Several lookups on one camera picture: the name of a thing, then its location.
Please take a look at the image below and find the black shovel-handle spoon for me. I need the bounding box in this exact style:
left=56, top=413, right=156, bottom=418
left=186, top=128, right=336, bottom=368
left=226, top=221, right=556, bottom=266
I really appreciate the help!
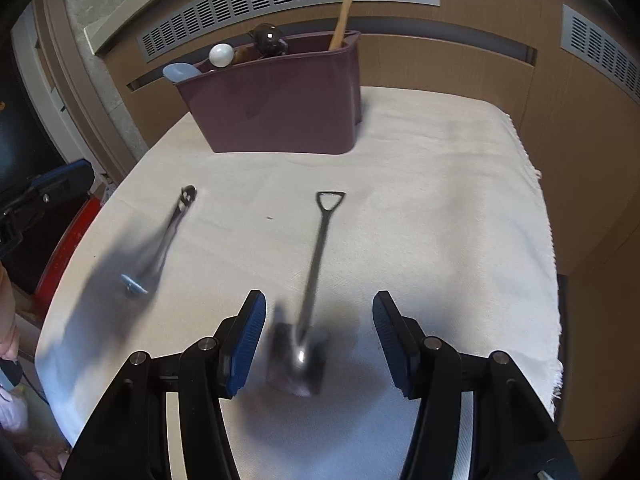
left=266, top=191, right=346, bottom=398

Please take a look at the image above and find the black handled small spoon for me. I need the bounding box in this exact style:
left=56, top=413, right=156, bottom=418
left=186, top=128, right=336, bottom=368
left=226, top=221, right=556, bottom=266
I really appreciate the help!
left=120, top=185, right=198, bottom=297

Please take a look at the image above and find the brown wooden spoon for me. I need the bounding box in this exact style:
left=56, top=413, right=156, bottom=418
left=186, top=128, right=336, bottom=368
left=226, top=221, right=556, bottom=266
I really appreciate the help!
left=233, top=44, right=260, bottom=64

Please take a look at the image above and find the wooden chopstick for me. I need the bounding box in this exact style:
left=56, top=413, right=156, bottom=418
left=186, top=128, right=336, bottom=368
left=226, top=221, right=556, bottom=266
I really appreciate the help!
left=329, top=0, right=352, bottom=51

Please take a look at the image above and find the black ladle spoon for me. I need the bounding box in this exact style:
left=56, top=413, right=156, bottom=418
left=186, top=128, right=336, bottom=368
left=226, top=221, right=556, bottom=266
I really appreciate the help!
left=248, top=23, right=288, bottom=58

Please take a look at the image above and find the person's left hand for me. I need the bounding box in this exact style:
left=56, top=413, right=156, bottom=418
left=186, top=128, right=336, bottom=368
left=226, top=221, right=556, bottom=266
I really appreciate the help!
left=0, top=266, right=20, bottom=362

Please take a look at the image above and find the red box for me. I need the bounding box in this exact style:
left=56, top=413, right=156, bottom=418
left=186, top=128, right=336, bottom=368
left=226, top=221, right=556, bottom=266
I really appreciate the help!
left=32, top=195, right=101, bottom=311

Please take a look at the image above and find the white table cloth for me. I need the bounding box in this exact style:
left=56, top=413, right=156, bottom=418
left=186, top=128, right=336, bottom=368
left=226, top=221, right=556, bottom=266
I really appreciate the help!
left=36, top=88, right=561, bottom=479

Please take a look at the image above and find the maroon plastic utensil caddy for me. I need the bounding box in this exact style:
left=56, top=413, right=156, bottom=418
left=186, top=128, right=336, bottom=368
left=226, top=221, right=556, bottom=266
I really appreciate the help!
left=175, top=30, right=362, bottom=155

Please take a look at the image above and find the small silver vent grille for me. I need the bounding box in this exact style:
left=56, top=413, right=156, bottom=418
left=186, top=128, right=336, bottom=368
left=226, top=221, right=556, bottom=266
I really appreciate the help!
left=561, top=4, right=640, bottom=103

